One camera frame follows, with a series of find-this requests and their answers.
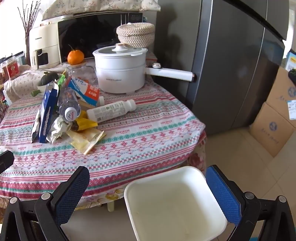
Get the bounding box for blue almond snack box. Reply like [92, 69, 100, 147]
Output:
[39, 81, 59, 143]

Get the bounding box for clear plastic water bottle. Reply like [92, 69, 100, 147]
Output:
[58, 87, 81, 122]

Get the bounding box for torn blue white carton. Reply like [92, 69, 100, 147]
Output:
[66, 77, 105, 107]

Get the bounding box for white plastic trash bin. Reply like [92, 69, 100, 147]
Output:
[124, 166, 227, 241]

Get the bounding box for yellow transparent snack bag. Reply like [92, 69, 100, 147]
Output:
[65, 128, 106, 155]

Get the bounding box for lower cardboard box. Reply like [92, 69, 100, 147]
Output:
[250, 102, 295, 157]

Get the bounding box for cardboard box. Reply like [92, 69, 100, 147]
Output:
[250, 102, 295, 157]
[266, 67, 295, 128]

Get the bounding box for yellow snack wrapper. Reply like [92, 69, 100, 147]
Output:
[71, 110, 98, 131]

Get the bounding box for white bowl with avocado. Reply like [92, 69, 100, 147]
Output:
[37, 72, 61, 93]

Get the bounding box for red packaged goods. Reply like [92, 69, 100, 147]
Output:
[1, 55, 20, 81]

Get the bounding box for white plastic drink bottle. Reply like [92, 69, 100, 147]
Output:
[86, 99, 137, 123]

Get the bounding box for patterned striped tablecloth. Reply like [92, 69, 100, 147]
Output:
[1, 78, 205, 201]

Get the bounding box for glass jar with lid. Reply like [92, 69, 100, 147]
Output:
[66, 61, 98, 85]

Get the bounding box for upper cardboard box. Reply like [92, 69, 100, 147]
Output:
[266, 67, 295, 128]

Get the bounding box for orange tangerine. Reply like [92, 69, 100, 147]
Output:
[67, 45, 84, 65]

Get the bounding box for dried branches decoration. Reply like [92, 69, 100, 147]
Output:
[18, 1, 41, 65]

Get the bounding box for cream countertop oven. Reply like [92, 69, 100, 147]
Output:
[30, 11, 143, 69]

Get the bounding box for black bag on box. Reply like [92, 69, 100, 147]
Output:
[288, 69, 296, 86]

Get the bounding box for white electric cooking pot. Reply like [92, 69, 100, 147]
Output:
[93, 43, 194, 94]

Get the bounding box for dark grey refrigerator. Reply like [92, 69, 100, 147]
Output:
[154, 0, 290, 135]

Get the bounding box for woven rope basket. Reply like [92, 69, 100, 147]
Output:
[116, 23, 155, 48]

